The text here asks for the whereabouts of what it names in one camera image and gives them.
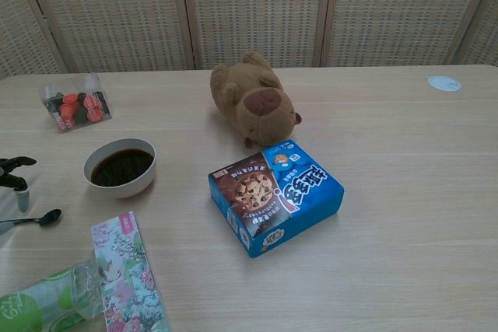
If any brown capybara plush toy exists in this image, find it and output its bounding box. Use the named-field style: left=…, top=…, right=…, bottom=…
left=210, top=50, right=303, bottom=150

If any woven bamboo folding screen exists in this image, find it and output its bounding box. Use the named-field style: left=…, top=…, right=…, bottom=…
left=0, top=0, right=498, bottom=80

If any clear box with red-black pieces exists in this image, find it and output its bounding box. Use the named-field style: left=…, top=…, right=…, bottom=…
left=38, top=72, right=113, bottom=134

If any clear bottle with green label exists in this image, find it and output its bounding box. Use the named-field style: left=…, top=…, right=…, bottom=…
left=0, top=259, right=105, bottom=332

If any pink floral carton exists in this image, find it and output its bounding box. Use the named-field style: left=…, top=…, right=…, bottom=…
left=91, top=210, right=171, bottom=332

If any black plastic spoon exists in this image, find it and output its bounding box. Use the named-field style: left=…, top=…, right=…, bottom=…
left=11, top=208, right=62, bottom=229

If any cup of dark coffee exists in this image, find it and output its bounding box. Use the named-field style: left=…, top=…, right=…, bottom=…
left=82, top=138, right=157, bottom=199

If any blue cookie box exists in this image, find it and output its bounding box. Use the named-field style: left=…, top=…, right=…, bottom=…
left=207, top=138, right=345, bottom=259

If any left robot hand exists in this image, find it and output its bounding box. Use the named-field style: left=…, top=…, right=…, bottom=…
left=0, top=156, right=38, bottom=236

